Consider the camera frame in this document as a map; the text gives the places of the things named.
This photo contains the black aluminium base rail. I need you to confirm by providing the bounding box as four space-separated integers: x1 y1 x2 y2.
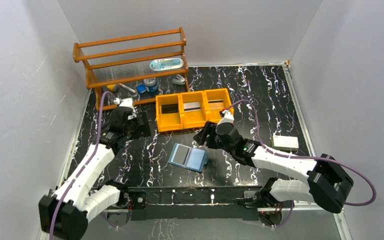
44 187 345 229

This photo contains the white blue round tin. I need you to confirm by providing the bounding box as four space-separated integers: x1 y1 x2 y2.
143 77 159 93

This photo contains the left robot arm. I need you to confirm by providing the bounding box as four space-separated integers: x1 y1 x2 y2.
38 97 150 240

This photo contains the white red marker pen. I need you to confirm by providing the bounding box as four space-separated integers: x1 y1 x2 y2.
118 83 137 94

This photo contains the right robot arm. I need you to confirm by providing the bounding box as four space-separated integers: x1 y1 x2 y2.
193 113 354 214

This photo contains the wooden shelf rack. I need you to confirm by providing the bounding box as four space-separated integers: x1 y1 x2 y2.
72 27 189 110

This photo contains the orange card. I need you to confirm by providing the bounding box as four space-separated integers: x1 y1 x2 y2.
208 100 225 110

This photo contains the white stapler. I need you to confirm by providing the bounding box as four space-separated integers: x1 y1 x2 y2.
172 74 186 85

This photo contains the white rectangular box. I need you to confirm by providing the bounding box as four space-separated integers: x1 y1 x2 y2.
271 135 299 151

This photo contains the blue white oval package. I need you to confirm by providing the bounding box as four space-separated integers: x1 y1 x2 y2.
149 57 184 72

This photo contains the grey striped card in bin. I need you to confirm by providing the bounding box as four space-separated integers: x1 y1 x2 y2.
183 102 201 112

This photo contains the right yellow plastic bin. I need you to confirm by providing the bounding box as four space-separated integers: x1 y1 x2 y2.
204 88 232 123

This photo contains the small blue box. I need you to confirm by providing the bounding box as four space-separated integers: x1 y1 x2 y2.
135 83 147 94

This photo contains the left yellow plastic bin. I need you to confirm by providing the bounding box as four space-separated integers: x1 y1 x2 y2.
155 93 183 133

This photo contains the black card in bin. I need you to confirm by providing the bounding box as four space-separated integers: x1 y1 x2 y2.
161 103 179 114

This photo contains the yellow grey sponge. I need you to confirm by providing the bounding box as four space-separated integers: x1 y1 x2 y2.
106 83 120 92

